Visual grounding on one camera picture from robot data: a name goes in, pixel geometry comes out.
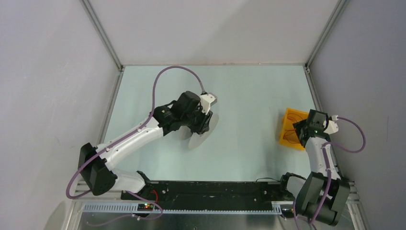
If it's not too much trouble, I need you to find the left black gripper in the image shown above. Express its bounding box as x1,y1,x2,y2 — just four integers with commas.
181,103,213,135

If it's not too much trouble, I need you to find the white cable spool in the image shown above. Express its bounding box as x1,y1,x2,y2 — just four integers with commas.
178,114,219,150

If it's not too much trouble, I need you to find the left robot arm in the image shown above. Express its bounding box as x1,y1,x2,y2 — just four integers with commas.
79,91,219,200

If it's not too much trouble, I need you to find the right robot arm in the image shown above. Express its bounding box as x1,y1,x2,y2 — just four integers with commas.
278,109,350,226

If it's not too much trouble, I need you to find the yellow plastic bin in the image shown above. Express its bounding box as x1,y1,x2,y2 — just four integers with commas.
279,108,308,150

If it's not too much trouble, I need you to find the right small circuit board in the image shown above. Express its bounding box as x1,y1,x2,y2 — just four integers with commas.
281,207,293,216

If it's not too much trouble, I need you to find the small circuit board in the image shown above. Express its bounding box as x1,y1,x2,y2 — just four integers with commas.
281,207,293,216
137,203,155,212

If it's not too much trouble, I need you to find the left small circuit board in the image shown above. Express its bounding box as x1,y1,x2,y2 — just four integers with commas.
137,203,155,212

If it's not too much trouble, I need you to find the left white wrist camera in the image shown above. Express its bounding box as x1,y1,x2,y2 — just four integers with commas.
199,93,217,115

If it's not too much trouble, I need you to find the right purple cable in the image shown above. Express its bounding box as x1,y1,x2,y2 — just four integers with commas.
292,116,367,230

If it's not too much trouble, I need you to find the purple cable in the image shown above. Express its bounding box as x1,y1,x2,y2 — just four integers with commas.
66,66,207,200
292,116,367,230

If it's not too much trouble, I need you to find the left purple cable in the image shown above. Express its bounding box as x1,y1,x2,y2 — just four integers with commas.
66,66,207,200

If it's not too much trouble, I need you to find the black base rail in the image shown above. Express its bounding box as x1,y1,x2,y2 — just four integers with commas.
121,181,293,210

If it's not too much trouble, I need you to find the grey slotted cable duct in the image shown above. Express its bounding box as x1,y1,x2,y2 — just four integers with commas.
82,202,293,215

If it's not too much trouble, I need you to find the right aluminium frame post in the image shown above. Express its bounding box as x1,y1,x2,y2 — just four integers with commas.
304,0,350,69

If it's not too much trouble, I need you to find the aluminium frame post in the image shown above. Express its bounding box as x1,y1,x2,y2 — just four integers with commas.
80,0,124,72
304,0,350,69

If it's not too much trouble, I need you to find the left aluminium frame post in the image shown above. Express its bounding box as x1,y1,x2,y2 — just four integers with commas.
80,0,124,72

